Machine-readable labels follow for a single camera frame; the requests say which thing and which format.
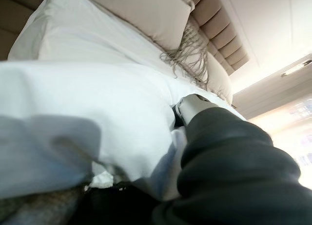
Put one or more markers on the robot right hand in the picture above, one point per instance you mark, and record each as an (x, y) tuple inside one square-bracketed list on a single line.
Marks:
[(231, 166)]

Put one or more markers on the white duvet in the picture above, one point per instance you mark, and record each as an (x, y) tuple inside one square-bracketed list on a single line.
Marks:
[(85, 108)]

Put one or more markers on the white fringed blanket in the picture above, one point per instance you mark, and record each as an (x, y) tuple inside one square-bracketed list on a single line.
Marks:
[(36, 208)]

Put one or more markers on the beige door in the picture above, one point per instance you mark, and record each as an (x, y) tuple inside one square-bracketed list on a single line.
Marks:
[(268, 93)]

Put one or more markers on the small beige pillow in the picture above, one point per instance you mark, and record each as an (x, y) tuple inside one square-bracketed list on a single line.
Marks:
[(219, 79)]

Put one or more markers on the grey knitted fringed cushion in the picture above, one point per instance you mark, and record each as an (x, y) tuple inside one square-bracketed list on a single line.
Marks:
[(192, 52)]

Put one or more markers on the brown tufted headboard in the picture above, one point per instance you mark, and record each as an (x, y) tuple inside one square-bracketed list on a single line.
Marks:
[(219, 27)]

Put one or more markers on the large beige pillow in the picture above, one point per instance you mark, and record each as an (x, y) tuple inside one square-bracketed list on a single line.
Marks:
[(146, 13)]

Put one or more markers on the white pillow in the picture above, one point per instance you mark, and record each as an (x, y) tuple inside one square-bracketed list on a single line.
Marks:
[(85, 40)]

